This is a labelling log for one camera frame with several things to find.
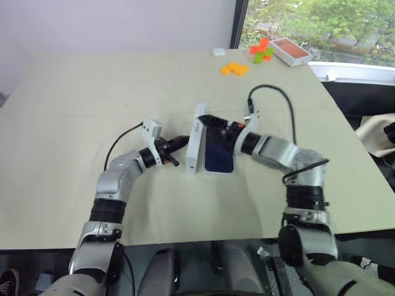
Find green toy block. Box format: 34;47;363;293
252;47;275;65

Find yellow-orange toy block cluster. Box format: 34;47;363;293
219;61;250;77

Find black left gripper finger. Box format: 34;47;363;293
162;155;181;168
165;135;190;152

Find black window frame post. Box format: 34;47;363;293
230;0;249;50

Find black bracket with silver clip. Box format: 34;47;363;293
257;246;289;296

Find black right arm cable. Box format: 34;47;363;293
246;84;330;186

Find beige cloth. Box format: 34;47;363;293
354;112;395;157

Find red and white box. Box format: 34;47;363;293
267;37;312;67

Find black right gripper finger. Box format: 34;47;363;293
197;113;230;127
206;124;228;139

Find white window sill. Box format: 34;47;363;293
308;60;395;83

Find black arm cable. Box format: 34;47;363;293
104;122;144;171
246;84;330;186

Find grey robot torso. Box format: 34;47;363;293
39;255;395;296

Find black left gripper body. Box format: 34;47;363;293
153;137;174;167

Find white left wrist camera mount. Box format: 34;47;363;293
141;118;164;167

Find red-orange toy block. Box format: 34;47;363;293
249;38;270;55

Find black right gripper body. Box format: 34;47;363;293
220;120;246;149

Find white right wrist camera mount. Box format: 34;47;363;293
233;110;262;158

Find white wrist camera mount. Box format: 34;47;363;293
233;110;262;158
141;118;164;167

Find dark blue smartphone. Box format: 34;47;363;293
204;125;235;173

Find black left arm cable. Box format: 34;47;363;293
104;122;144;171

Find white phone box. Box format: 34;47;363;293
185;102;209;176

